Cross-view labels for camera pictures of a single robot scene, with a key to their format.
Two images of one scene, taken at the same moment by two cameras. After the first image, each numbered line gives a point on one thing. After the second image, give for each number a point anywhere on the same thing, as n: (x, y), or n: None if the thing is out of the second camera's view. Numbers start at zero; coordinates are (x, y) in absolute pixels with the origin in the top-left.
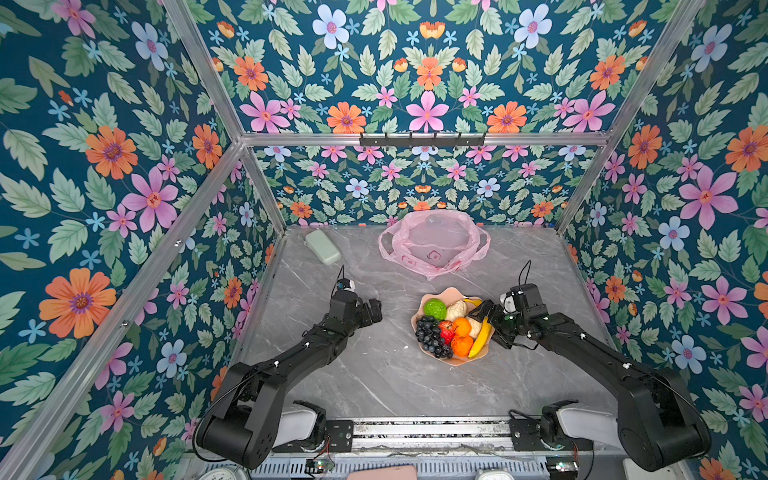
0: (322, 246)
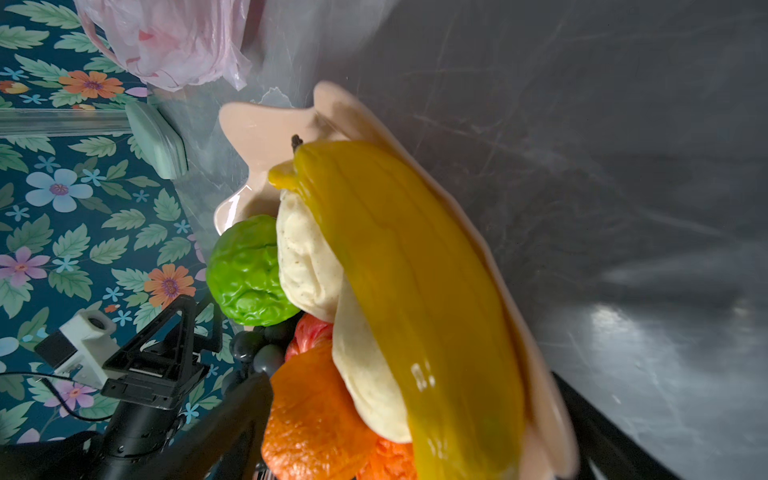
0: (159, 142)
